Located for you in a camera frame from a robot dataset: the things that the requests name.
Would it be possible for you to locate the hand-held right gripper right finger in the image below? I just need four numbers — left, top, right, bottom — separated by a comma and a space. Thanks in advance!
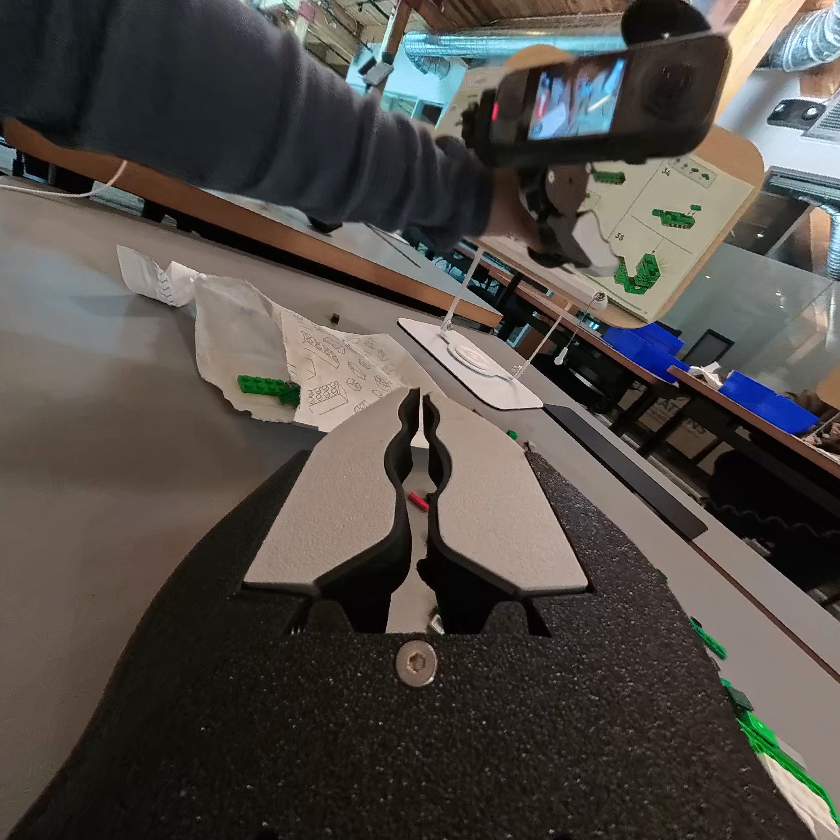
418, 392, 590, 634

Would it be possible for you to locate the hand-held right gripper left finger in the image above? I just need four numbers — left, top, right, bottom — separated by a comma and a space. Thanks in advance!
243, 386, 421, 634

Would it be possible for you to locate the brick instruction booklet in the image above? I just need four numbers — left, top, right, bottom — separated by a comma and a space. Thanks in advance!
436, 66, 757, 317

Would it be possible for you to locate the printed white paper bag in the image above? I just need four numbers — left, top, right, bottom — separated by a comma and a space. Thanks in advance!
117, 245, 435, 434

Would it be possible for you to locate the wooden book stand white base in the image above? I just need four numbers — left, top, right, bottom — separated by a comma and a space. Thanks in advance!
397, 46, 766, 412

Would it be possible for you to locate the pile of green toy bricks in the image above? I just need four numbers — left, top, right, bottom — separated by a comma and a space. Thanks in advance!
688, 617, 840, 840

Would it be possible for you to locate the person's left forearm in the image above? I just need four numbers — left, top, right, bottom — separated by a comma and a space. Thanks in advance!
0, 0, 501, 256

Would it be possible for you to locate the person's left hand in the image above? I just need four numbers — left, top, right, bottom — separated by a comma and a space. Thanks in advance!
487, 167, 547, 256

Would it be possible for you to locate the green plate brick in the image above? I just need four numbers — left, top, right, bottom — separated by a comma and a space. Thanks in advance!
237, 373, 302, 408

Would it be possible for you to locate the blue storage bin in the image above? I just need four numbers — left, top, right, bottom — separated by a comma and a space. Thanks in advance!
602, 321, 691, 383
718, 370, 822, 435

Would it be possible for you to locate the wood edged grey table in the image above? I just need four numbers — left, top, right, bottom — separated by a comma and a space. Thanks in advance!
0, 118, 504, 329

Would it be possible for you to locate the black desk cable cover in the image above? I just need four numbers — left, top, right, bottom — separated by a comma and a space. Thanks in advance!
543, 403, 710, 542

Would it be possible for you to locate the white cable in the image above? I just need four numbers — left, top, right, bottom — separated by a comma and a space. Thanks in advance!
0, 159, 130, 200

